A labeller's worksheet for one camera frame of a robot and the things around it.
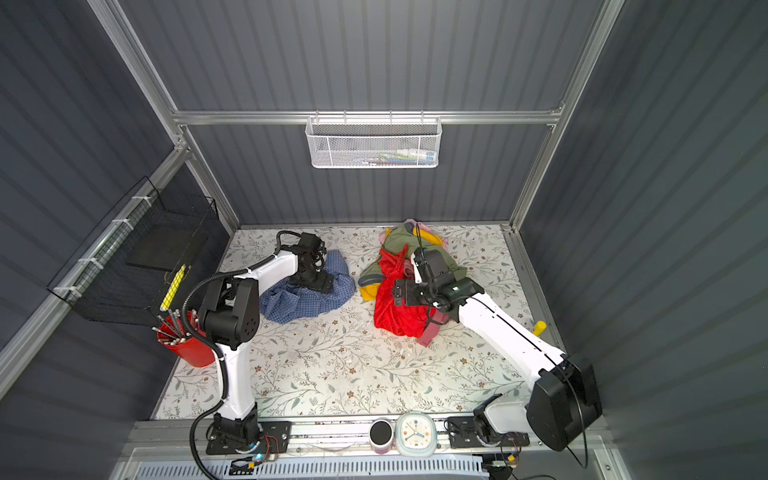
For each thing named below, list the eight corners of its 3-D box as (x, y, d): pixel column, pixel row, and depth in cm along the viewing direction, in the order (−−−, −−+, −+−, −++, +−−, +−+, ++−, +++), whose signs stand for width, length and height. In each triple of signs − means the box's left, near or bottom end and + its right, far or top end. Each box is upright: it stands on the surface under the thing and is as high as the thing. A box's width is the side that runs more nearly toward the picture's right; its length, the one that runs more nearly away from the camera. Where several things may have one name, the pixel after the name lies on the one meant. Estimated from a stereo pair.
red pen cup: (183, 367, 87) (147, 345, 75) (196, 337, 93) (165, 312, 80) (216, 367, 87) (186, 345, 74) (227, 337, 93) (201, 312, 80)
